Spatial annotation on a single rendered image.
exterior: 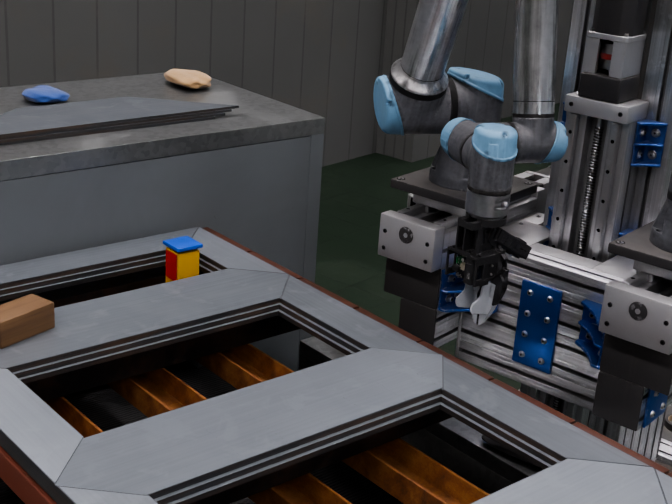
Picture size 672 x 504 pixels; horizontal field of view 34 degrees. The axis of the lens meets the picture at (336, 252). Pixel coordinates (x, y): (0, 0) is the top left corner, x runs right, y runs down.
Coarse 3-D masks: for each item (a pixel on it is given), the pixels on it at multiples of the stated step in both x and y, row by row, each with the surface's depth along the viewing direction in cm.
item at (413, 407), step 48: (0, 288) 212; (48, 288) 217; (144, 336) 196; (192, 336) 201; (336, 336) 202; (0, 432) 162; (336, 432) 169; (480, 432) 175; (48, 480) 151; (192, 480) 153; (240, 480) 157
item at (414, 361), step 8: (384, 352) 194; (392, 352) 194; (400, 352) 195; (408, 352) 195; (416, 352) 195; (400, 360) 192; (408, 360) 192; (416, 360) 192; (424, 360) 192; (432, 360) 192; (408, 368) 189; (416, 368) 189; (424, 368) 189; (432, 368) 189; (440, 368) 190; (424, 376) 186; (432, 376) 187; (440, 376) 187; (440, 384) 184
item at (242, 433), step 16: (208, 400) 174; (224, 400) 174; (192, 416) 169; (208, 416) 169; (224, 416) 169; (240, 416) 170; (224, 432) 165; (240, 432) 165; (256, 432) 165; (272, 432) 166; (240, 448) 161; (256, 448) 161; (272, 448) 161
